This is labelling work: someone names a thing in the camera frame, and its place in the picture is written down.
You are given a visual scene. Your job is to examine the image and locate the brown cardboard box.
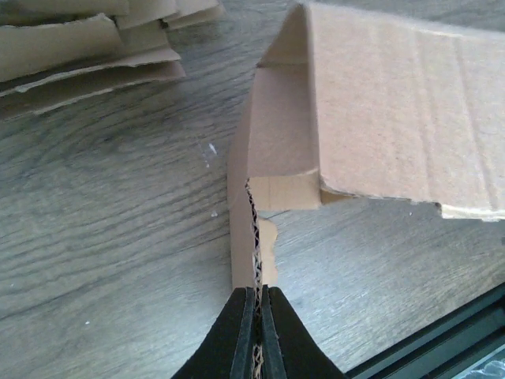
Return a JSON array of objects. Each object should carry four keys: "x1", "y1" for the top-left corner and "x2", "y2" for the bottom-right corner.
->
[{"x1": 227, "y1": 3, "x2": 504, "y2": 287}]

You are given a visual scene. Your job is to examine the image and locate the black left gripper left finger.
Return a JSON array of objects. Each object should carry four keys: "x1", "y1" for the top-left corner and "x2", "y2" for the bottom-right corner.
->
[{"x1": 172, "y1": 287, "x2": 255, "y2": 379}]

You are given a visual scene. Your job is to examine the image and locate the stack of flat cardboard blanks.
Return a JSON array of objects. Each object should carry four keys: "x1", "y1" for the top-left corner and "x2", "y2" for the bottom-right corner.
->
[{"x1": 1, "y1": 1, "x2": 224, "y2": 119}]

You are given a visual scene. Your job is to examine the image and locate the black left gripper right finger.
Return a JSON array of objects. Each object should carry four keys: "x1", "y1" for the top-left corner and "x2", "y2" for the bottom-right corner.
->
[{"x1": 261, "y1": 285, "x2": 346, "y2": 379}]

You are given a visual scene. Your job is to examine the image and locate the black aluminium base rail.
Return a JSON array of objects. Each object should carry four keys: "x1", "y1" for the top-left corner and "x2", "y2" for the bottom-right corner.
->
[{"x1": 346, "y1": 283, "x2": 504, "y2": 378}]

